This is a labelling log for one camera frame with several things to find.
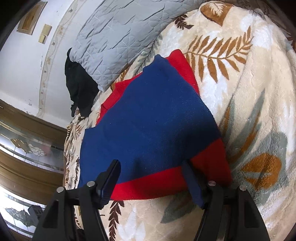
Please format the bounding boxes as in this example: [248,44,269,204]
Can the black garment pile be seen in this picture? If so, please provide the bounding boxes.
[65,48,99,118]

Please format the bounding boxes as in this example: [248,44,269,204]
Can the leaf pattern plush blanket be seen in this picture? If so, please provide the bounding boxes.
[64,1,295,240]

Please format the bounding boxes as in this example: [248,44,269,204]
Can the gold framed wall picture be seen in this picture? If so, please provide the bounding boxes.
[16,1,48,35]

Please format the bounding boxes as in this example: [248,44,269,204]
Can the grey quilted pillow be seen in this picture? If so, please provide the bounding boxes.
[69,1,203,91]

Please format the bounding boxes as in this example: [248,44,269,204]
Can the stained glass wooden door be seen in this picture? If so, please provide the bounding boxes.
[1,101,66,240]

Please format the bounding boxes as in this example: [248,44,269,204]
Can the beige wall switch plate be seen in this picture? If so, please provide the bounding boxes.
[38,24,52,44]

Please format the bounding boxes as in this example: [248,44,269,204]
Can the red and blue sweater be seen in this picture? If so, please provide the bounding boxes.
[79,50,232,201]

